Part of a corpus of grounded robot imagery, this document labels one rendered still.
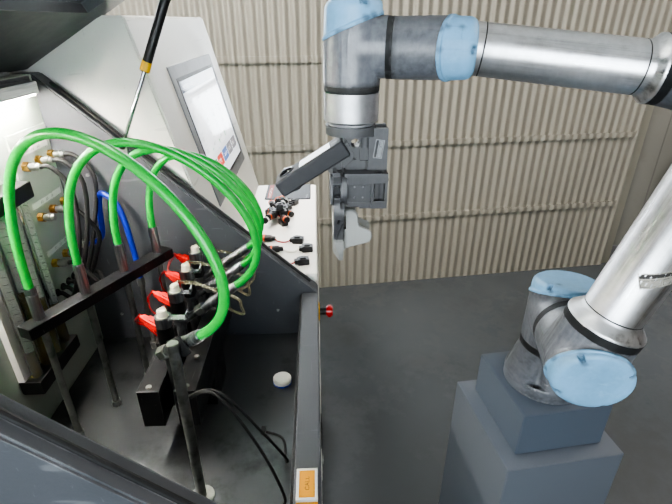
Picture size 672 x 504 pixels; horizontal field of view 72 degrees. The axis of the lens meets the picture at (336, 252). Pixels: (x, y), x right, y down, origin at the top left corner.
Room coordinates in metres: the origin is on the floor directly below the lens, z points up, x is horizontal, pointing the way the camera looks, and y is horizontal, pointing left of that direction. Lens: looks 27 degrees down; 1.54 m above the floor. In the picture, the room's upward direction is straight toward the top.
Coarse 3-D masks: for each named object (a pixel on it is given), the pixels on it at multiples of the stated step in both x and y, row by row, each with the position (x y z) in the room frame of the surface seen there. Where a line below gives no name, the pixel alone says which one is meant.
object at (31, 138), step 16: (48, 128) 0.58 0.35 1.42; (64, 128) 0.57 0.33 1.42; (16, 144) 0.60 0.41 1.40; (32, 144) 0.59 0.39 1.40; (96, 144) 0.55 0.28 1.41; (16, 160) 0.61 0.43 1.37; (128, 160) 0.53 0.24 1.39; (144, 176) 0.52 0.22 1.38; (160, 192) 0.52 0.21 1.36; (176, 208) 0.51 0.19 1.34; (16, 224) 0.63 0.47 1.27; (192, 224) 0.50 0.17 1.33; (16, 240) 0.63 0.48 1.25; (208, 240) 0.50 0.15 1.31; (16, 256) 0.63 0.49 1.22; (208, 256) 0.49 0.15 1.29; (224, 272) 0.50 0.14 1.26; (32, 288) 0.63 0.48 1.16; (224, 288) 0.49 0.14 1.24; (224, 304) 0.49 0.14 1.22; (208, 336) 0.51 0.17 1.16
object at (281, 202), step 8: (272, 200) 1.47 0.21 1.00; (280, 200) 1.43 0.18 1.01; (288, 200) 1.49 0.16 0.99; (296, 200) 1.48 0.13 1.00; (272, 208) 1.37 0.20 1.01; (280, 208) 1.34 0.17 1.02; (288, 208) 1.42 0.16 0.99; (272, 216) 1.30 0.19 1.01; (280, 216) 1.31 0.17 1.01; (280, 224) 1.30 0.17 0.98
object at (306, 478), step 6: (300, 474) 0.45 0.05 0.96; (306, 474) 0.45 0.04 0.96; (312, 474) 0.45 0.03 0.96; (300, 480) 0.44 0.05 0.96; (306, 480) 0.44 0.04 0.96; (312, 480) 0.44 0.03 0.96; (300, 486) 0.43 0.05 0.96; (306, 486) 0.43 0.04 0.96; (312, 486) 0.43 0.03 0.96; (300, 492) 0.42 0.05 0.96; (306, 492) 0.42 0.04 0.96; (312, 492) 0.42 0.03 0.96
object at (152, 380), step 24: (216, 336) 0.77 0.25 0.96; (192, 360) 0.67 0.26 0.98; (216, 360) 0.75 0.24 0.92; (144, 384) 0.61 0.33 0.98; (168, 384) 0.64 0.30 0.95; (192, 384) 0.61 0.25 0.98; (216, 384) 0.72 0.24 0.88; (144, 408) 0.59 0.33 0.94; (168, 408) 0.62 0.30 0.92; (192, 408) 0.60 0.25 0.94
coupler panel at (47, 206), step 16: (32, 128) 0.89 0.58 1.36; (48, 144) 0.93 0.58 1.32; (32, 160) 0.86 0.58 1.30; (48, 160) 0.87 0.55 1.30; (16, 176) 0.81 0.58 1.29; (32, 176) 0.85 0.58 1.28; (48, 176) 0.90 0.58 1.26; (48, 192) 0.88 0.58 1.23; (32, 208) 0.82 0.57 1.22; (48, 208) 0.87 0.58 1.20; (48, 224) 0.85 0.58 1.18; (64, 224) 0.91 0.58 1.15; (48, 240) 0.84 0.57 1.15; (64, 240) 0.89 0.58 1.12; (48, 256) 0.82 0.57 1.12; (64, 256) 0.87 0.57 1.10; (64, 272) 0.86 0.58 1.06
